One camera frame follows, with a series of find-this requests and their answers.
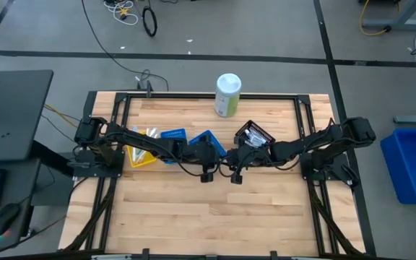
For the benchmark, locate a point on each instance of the white green wipes canister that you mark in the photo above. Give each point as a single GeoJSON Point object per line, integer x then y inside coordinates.
{"type": "Point", "coordinates": [228, 97]}

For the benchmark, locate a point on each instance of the large blue bin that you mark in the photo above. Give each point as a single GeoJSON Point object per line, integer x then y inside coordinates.
{"type": "Point", "coordinates": [410, 169]}

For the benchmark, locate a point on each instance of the blue plastic basket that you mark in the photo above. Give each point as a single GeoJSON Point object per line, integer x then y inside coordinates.
{"type": "Point", "coordinates": [173, 134]}
{"type": "Point", "coordinates": [204, 137]}

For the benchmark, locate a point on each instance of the black plastic basket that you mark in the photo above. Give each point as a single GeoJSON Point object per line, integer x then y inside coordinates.
{"type": "Point", "coordinates": [262, 131]}

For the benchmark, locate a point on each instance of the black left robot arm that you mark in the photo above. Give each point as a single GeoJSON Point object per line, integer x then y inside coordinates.
{"type": "Point", "coordinates": [139, 139]}

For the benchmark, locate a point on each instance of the yellow plastic basket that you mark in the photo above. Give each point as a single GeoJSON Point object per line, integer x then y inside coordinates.
{"type": "Point", "coordinates": [146, 160]}

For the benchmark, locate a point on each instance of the black computer mouse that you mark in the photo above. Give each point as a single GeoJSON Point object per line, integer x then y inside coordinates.
{"type": "Point", "coordinates": [4, 218]}

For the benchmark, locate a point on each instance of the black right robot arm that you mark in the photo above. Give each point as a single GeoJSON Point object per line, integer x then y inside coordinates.
{"type": "Point", "coordinates": [302, 146]}

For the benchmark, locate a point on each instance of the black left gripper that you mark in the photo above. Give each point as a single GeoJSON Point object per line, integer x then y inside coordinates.
{"type": "Point", "coordinates": [200, 155]}

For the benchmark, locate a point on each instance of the grey metal stand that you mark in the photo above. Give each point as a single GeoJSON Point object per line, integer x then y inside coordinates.
{"type": "Point", "coordinates": [399, 24]}

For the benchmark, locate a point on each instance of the black aluminium table frame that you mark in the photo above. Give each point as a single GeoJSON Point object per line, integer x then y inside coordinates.
{"type": "Point", "coordinates": [211, 96]}

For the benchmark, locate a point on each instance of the black desk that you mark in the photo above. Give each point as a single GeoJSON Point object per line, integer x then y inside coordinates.
{"type": "Point", "coordinates": [16, 108]}

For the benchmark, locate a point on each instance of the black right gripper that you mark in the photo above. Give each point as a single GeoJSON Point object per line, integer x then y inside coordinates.
{"type": "Point", "coordinates": [247, 157]}

